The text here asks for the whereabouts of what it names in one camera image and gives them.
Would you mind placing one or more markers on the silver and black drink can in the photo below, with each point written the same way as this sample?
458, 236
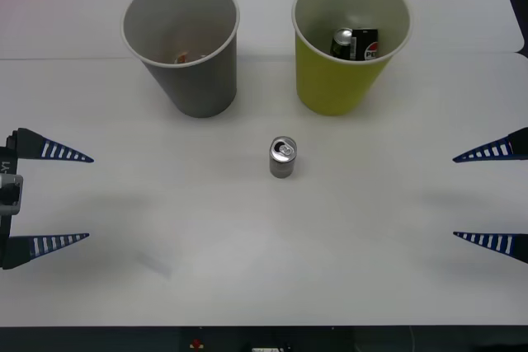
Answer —
282, 162

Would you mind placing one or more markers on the yellow-green plastic waste bin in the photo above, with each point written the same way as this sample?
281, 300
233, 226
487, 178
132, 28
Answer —
330, 84

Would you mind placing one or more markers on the red button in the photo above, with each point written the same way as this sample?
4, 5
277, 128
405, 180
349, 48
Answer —
196, 344

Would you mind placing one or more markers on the grey plastic waste bin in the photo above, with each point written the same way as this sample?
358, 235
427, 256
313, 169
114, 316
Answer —
198, 88

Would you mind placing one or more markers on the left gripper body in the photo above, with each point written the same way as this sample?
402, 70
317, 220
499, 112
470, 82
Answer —
7, 162

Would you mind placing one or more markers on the green drink can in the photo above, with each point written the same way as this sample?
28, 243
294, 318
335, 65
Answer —
340, 45

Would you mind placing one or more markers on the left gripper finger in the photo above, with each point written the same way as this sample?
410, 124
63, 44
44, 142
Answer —
33, 148
24, 249

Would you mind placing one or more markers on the orange label bottle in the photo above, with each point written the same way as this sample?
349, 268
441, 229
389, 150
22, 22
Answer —
181, 58

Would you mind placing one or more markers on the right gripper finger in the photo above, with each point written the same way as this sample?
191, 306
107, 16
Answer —
515, 148
517, 245

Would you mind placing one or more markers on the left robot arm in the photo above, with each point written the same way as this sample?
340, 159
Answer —
10, 195

